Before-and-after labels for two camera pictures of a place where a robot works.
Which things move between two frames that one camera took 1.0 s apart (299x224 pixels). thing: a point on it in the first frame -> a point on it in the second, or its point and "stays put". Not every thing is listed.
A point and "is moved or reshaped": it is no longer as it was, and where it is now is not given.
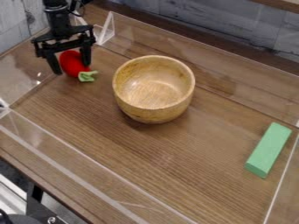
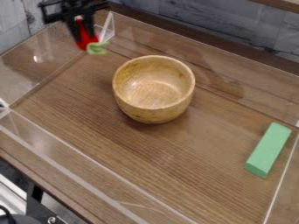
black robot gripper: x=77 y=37 -> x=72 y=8
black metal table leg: x=33 y=193 stays put
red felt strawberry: x=73 y=66 is moved or reshaped
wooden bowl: x=152 y=88 stays put
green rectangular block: x=268 y=149 stays put
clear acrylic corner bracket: x=104 y=32 stays put
